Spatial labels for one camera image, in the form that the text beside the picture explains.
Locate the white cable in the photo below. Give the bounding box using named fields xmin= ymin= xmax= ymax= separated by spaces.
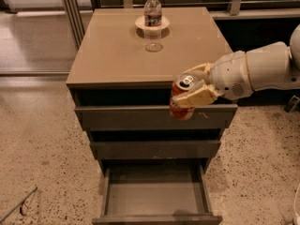
xmin=292 ymin=181 xmax=300 ymax=225

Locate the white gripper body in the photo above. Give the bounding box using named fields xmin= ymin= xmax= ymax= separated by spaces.
xmin=210 ymin=51 xmax=253 ymax=100

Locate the metal rod on floor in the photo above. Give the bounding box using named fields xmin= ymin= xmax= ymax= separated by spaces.
xmin=0 ymin=186 xmax=38 ymax=223

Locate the red coke can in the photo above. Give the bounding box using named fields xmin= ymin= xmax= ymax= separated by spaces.
xmin=170 ymin=73 xmax=199 ymax=121

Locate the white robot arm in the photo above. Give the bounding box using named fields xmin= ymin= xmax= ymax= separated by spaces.
xmin=171 ymin=25 xmax=300 ymax=109

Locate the grey open bottom drawer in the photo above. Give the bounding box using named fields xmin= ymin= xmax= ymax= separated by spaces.
xmin=92 ymin=163 xmax=222 ymax=225

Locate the metal railing frame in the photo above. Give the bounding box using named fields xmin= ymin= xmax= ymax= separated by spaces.
xmin=85 ymin=0 xmax=300 ymax=50

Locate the clear plastic water bottle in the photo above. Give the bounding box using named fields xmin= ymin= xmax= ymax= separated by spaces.
xmin=143 ymin=0 xmax=162 ymax=53

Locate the grey middle drawer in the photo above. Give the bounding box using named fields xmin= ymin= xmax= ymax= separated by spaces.
xmin=90 ymin=140 xmax=220 ymax=160

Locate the grey drawer cabinet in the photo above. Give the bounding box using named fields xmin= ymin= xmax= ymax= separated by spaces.
xmin=65 ymin=7 xmax=249 ymax=225

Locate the small dark floor device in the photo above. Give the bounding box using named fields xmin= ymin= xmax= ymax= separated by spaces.
xmin=284 ymin=96 xmax=300 ymax=113

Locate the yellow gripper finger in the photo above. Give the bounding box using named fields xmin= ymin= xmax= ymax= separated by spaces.
xmin=184 ymin=63 xmax=212 ymax=81
xmin=172 ymin=80 xmax=220 ymax=108

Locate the grey top drawer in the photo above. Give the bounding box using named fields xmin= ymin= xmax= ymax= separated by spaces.
xmin=75 ymin=104 xmax=237 ymax=131

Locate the white small plate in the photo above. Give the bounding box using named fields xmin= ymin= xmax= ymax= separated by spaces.
xmin=135 ymin=16 xmax=170 ymax=31

